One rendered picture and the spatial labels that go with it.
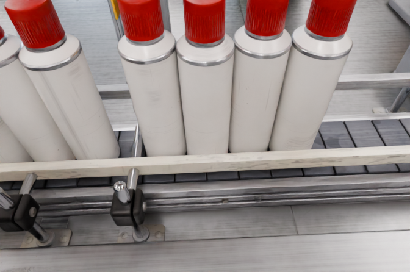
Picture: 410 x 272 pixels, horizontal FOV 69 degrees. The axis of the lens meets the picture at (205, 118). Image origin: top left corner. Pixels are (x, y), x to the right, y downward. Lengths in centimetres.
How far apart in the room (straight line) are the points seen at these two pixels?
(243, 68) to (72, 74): 15
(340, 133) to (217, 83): 22
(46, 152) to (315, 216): 33
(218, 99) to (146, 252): 17
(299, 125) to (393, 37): 48
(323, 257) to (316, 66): 19
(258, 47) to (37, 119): 23
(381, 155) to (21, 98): 37
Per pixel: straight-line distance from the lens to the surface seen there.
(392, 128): 47
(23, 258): 37
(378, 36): 76
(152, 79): 27
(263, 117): 31
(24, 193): 37
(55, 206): 41
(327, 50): 27
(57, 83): 29
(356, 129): 45
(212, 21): 24
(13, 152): 41
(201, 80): 26
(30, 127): 35
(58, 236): 42
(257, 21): 25
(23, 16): 27
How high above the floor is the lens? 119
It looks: 47 degrees down
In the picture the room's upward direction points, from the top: 2 degrees counter-clockwise
